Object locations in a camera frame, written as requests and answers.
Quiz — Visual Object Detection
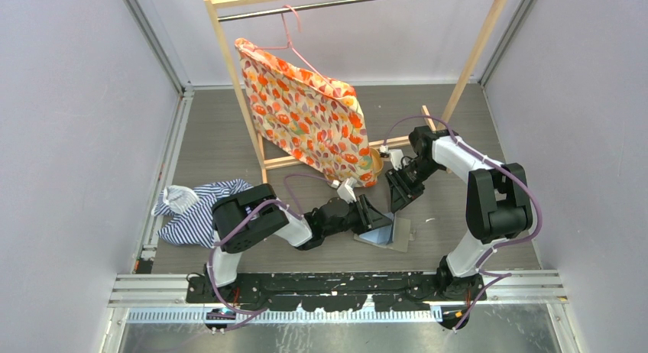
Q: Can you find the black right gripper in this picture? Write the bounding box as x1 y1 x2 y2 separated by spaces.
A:
385 158 442 213

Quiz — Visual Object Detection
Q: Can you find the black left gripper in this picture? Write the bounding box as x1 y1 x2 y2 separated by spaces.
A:
323 194 392 238

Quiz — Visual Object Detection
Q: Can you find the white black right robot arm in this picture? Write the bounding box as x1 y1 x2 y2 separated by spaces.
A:
379 126 533 300

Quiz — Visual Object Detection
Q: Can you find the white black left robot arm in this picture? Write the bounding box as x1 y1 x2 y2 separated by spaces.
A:
205 184 394 303

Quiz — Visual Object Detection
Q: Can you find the tan oval tray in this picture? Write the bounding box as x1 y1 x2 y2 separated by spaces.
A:
370 147 384 176

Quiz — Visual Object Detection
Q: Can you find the orange floral garment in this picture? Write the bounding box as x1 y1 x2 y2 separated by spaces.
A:
235 38 377 187

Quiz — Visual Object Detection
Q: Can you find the blue white striped shirt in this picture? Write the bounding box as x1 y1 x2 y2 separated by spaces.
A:
151 179 253 248

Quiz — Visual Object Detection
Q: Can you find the wooden clothes rack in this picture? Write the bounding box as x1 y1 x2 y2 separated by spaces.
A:
202 0 517 203

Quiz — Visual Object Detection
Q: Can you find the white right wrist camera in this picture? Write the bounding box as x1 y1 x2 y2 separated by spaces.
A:
378 145 404 170

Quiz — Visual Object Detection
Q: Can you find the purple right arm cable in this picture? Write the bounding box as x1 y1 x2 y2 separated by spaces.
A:
382 115 543 332

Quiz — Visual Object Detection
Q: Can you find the pink wire hanger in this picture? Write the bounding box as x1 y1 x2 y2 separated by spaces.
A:
255 5 325 83

